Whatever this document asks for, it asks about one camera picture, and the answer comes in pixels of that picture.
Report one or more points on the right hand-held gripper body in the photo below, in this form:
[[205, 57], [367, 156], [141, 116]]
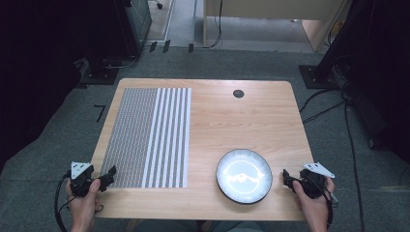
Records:
[[313, 183]]

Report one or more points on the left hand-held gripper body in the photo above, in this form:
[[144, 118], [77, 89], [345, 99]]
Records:
[[80, 180]]

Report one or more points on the person's right hand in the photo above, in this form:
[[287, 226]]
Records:
[[313, 211]]

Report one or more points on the person's left hand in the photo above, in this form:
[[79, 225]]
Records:
[[84, 209]]

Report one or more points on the white plate with dark rim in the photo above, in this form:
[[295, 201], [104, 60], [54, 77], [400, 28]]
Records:
[[244, 176]]

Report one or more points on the grey striped woven placemat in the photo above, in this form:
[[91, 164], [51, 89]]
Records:
[[141, 138]]

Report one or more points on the black round table grommet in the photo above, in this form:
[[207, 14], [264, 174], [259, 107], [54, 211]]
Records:
[[238, 93]]

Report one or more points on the black curtain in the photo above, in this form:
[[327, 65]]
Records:
[[38, 64], [383, 64]]

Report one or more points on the dark equipment cabinet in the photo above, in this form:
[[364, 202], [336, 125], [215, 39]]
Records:
[[138, 22]]

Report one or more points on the light wooden desk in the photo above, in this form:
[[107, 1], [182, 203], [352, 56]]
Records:
[[274, 9]]

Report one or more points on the black stand base plate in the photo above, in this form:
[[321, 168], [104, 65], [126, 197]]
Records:
[[314, 77]]

